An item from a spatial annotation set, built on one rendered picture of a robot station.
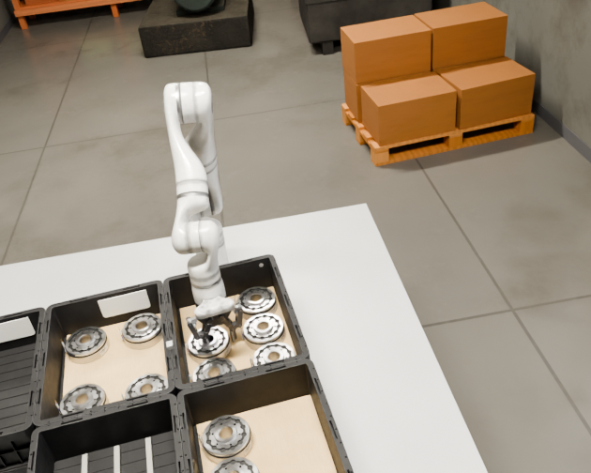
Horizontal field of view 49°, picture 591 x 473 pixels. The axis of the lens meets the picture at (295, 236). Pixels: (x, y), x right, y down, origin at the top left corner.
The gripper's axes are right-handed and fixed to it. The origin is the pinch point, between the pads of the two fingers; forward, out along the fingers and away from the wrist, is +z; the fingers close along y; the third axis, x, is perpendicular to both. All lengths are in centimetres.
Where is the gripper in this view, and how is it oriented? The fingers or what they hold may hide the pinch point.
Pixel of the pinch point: (219, 339)
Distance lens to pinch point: 162.2
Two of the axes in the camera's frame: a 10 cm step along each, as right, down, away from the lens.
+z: 1.0, 8.1, 5.8
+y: -9.5, 2.6, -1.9
